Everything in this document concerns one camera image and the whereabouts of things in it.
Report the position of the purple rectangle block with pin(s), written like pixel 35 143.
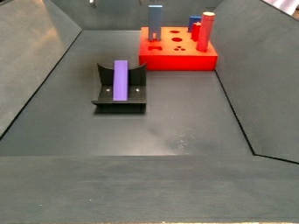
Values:
pixel 120 79

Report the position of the black fixture stand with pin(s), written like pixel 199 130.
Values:
pixel 135 86

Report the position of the red peg board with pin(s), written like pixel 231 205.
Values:
pixel 173 53

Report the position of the red star peg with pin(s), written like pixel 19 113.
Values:
pixel 195 30

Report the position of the dark blue short peg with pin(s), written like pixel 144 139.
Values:
pixel 193 19

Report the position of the grey-blue arch block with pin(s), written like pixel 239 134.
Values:
pixel 155 22

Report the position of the red hexagonal tall peg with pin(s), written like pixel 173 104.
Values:
pixel 205 27

